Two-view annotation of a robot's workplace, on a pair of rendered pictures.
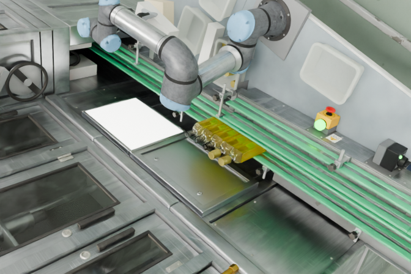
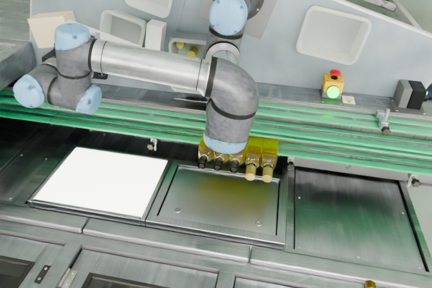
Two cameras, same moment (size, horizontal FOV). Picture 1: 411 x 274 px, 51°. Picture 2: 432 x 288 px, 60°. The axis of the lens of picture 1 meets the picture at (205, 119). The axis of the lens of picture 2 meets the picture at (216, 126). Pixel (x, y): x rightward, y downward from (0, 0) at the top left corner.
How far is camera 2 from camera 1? 0.95 m
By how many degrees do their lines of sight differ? 28
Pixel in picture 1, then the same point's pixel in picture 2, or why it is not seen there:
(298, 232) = (358, 204)
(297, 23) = not seen: outside the picture
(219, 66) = not seen: hidden behind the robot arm
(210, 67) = not seen: hidden behind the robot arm
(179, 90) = (247, 125)
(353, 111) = (356, 65)
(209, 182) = (252, 204)
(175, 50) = (233, 76)
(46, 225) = not seen: outside the picture
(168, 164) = (195, 209)
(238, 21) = (229, 9)
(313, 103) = (306, 72)
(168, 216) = (257, 272)
